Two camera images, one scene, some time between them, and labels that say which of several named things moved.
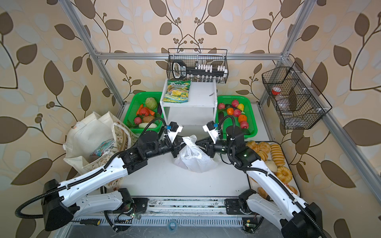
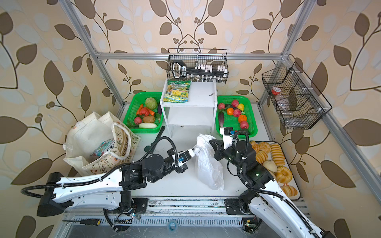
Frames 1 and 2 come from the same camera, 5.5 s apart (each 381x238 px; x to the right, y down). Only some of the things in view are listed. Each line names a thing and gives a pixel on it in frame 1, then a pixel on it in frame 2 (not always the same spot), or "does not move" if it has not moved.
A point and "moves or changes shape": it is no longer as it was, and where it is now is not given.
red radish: x=138 y=120 does not move
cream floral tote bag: x=85 y=135 does not move
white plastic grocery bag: x=193 y=157 moves or changes shape
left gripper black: x=177 y=147 -> x=181 y=168
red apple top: x=237 y=112 does not move
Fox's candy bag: x=103 y=147 does not move
